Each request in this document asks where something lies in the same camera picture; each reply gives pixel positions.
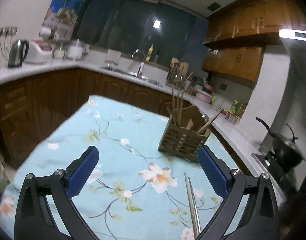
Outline steel chopstick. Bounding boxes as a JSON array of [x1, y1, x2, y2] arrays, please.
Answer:
[[188, 178, 201, 238]]

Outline wooden chopstick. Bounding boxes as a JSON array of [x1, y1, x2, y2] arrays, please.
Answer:
[[184, 173, 196, 238], [196, 108, 224, 134], [177, 90, 184, 126]]

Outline steel spoon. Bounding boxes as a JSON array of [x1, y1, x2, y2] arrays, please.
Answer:
[[202, 114, 209, 122]]

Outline kitchen faucet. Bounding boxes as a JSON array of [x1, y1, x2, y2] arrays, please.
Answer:
[[131, 49, 146, 77]]

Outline gas stove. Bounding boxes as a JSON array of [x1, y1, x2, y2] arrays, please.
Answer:
[[252, 152, 293, 189]]

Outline black wok with lid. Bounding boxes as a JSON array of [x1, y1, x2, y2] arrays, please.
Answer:
[[255, 117, 304, 173]]

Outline floral blue tablecloth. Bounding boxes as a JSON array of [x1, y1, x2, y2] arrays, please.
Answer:
[[0, 94, 251, 240]]

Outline wooden utensil holder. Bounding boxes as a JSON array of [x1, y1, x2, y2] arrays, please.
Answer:
[[158, 106, 210, 163]]

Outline lower wooden cabinets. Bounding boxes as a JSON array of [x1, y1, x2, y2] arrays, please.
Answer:
[[0, 67, 251, 176]]

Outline wooden cabinets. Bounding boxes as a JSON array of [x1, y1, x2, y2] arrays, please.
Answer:
[[0, 67, 251, 176], [201, 0, 306, 83]]

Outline yellow oil bottle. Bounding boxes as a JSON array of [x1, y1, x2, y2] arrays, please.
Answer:
[[228, 100, 240, 115]]

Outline pink basin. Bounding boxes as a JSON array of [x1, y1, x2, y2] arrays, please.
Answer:
[[195, 90, 213, 103]]

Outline knife block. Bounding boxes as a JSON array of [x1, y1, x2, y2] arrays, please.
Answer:
[[186, 76, 198, 95]]

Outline white red rice cooker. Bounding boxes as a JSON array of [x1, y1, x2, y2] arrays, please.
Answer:
[[25, 40, 53, 64]]

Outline dish drying rack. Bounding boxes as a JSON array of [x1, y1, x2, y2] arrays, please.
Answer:
[[166, 57, 189, 89]]

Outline glass jar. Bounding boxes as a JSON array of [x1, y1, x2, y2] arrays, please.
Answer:
[[53, 43, 66, 59]]

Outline steel electric kettle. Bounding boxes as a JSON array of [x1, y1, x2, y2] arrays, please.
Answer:
[[8, 40, 30, 68]]

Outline white pot with lid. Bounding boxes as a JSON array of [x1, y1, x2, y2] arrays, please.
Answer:
[[66, 40, 85, 61]]

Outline hanging dish cloth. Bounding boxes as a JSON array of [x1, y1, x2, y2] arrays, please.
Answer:
[[104, 49, 122, 66]]

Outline steel sink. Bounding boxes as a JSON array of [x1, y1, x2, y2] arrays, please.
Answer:
[[102, 66, 163, 87]]

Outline range hood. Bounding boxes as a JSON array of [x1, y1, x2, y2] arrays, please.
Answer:
[[279, 29, 306, 54]]

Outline upper wooden cabinets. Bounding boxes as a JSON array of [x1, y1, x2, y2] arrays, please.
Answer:
[[201, 0, 306, 83]]

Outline paper towel roll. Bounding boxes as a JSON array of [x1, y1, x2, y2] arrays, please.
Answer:
[[39, 26, 52, 38]]

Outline yellow detergent bottle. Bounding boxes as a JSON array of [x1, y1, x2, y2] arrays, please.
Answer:
[[145, 44, 154, 61]]

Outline tropical fruit poster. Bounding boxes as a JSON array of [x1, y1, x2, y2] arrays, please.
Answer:
[[43, 0, 86, 41]]

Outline dark window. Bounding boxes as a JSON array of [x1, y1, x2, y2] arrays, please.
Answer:
[[73, 0, 208, 72]]

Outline wall power outlet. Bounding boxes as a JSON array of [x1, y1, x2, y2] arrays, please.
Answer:
[[0, 26, 18, 36]]

